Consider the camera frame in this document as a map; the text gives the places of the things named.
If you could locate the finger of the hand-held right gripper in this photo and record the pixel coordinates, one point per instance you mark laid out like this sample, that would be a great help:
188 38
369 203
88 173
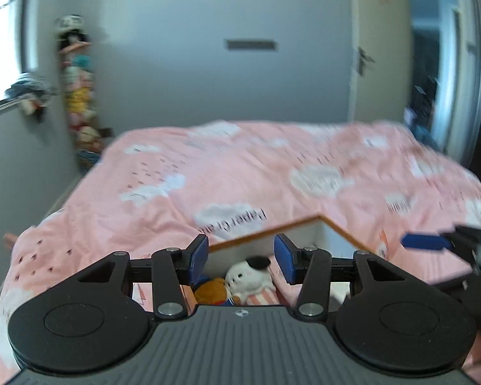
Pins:
477 290
425 241

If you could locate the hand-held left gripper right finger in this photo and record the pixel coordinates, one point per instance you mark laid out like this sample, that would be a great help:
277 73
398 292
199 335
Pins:
284 258

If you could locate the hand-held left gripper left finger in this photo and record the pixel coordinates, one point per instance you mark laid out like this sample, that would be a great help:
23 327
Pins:
197 258

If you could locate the orange cardboard box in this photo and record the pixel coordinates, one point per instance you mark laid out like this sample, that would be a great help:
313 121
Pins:
264 244

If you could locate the orange plush toy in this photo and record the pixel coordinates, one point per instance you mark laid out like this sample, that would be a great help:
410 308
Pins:
212 290

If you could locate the white plush toy black ear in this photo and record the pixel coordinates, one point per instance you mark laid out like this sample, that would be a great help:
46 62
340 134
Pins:
244 278

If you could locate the pink cloud print blanket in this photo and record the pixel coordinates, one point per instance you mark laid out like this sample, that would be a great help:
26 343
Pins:
244 160

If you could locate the clear tube of plush toys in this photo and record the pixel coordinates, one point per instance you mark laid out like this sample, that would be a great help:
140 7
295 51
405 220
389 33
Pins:
78 100

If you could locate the beige door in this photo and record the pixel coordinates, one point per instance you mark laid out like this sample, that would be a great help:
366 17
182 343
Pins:
380 28

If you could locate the pile of clothes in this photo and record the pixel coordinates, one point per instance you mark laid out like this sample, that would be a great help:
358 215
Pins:
30 88

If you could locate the panda plush toy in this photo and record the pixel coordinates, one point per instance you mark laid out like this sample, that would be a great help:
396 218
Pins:
70 24

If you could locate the window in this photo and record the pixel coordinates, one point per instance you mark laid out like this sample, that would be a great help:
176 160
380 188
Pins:
0 48

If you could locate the grey wall socket strip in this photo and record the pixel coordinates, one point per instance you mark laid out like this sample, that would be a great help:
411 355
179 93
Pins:
250 45

